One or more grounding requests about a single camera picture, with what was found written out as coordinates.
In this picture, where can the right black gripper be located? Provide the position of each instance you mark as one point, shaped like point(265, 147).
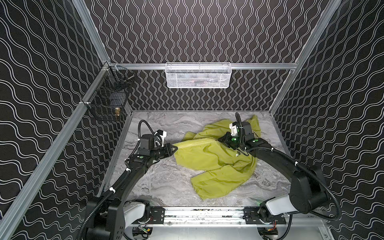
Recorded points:
point(226, 140)

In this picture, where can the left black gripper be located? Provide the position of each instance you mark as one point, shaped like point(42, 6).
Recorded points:
point(167, 150)

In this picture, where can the green zip-up jacket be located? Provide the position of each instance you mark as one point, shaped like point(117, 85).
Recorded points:
point(222, 169)

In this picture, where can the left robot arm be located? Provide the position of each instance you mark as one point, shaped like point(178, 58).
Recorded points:
point(105, 218)

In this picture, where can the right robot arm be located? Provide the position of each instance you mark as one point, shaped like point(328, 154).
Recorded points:
point(309, 192)

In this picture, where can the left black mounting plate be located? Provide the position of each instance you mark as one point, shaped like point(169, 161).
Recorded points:
point(139, 215)

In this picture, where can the black mounting plate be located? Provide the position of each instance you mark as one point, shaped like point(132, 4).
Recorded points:
point(255, 216)
point(139, 215)

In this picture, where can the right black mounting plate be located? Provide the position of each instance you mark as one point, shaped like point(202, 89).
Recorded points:
point(255, 216)

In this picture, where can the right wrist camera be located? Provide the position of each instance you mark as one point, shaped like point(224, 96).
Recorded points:
point(245, 128)

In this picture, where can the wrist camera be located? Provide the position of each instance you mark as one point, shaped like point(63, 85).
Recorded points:
point(152, 141)
point(245, 128)

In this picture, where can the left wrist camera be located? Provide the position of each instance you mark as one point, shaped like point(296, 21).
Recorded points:
point(152, 141)

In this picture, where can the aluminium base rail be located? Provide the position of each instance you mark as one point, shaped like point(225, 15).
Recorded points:
point(195, 217)

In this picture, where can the white mesh wall basket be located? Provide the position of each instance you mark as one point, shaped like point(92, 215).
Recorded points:
point(198, 75)

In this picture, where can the black wire wall basket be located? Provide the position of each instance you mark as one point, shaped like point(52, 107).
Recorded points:
point(109, 101)

